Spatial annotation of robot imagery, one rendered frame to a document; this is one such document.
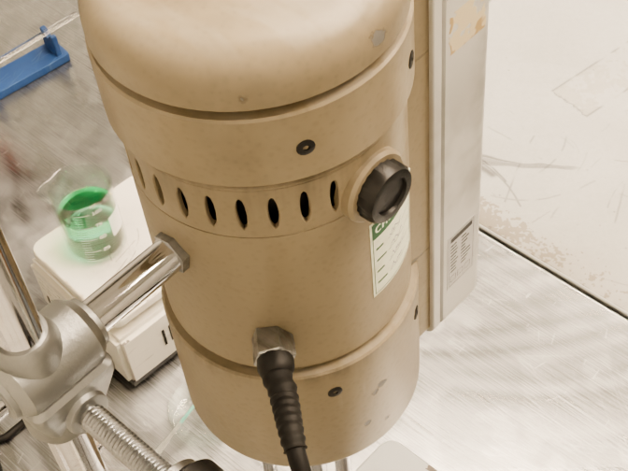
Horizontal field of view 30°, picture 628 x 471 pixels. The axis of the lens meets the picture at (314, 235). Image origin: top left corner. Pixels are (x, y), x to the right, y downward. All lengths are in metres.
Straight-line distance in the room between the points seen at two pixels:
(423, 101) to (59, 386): 0.15
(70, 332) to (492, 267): 0.71
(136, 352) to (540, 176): 0.42
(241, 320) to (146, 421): 0.58
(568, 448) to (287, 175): 0.63
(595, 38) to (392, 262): 0.87
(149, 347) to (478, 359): 0.27
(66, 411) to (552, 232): 0.75
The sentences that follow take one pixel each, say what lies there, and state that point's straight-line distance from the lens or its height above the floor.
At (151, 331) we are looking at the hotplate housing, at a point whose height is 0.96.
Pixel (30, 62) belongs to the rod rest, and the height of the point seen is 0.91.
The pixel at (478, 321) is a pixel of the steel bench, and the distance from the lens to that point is 1.02.
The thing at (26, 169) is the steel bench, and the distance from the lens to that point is 1.20.
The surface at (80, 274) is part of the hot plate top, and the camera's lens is 0.98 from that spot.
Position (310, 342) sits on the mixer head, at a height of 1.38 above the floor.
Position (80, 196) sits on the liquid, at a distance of 0.97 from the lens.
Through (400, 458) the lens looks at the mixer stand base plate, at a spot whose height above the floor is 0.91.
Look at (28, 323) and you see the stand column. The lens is 0.36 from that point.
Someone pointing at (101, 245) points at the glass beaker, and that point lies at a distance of 0.96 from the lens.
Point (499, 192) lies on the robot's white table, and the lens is 1.11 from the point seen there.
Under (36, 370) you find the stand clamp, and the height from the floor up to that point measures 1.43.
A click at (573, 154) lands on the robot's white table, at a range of 1.15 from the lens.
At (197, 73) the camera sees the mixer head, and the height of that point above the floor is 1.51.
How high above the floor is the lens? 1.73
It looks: 50 degrees down
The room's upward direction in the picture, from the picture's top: 7 degrees counter-clockwise
